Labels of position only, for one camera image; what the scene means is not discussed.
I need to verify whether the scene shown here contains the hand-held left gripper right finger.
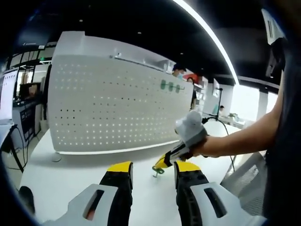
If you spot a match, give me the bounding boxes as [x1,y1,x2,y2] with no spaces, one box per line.
[173,161,244,226]

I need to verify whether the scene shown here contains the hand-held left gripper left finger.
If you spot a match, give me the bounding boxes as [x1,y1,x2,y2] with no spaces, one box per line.
[67,161,134,226]

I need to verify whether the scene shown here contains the white perforated mounting plate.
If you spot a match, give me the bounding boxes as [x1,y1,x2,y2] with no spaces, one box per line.
[47,54,195,155]

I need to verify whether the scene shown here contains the person's right hand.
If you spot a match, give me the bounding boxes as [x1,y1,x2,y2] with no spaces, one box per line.
[187,135,221,159]

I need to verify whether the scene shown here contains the grey mesh office chair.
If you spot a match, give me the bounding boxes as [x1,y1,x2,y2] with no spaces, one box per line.
[220,150,268,217]

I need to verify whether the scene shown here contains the black tripod stand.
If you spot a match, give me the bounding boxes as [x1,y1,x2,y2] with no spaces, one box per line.
[216,87,224,118]

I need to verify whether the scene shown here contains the black computer mouse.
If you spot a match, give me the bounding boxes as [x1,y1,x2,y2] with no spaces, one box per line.
[18,186,36,215]

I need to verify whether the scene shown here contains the ceiling light strip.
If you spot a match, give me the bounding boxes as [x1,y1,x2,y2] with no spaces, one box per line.
[173,0,240,85]

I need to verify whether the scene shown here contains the small black monitor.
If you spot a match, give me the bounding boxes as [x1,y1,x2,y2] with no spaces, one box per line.
[18,82,42,99]

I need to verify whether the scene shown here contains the white worn device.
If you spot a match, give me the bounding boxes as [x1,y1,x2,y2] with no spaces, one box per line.
[261,8,286,45]

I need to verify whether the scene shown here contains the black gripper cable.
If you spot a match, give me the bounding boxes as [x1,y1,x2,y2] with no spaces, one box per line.
[201,116,237,172]

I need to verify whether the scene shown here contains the black desk cables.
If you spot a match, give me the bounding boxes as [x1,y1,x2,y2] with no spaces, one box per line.
[1,124,30,174]

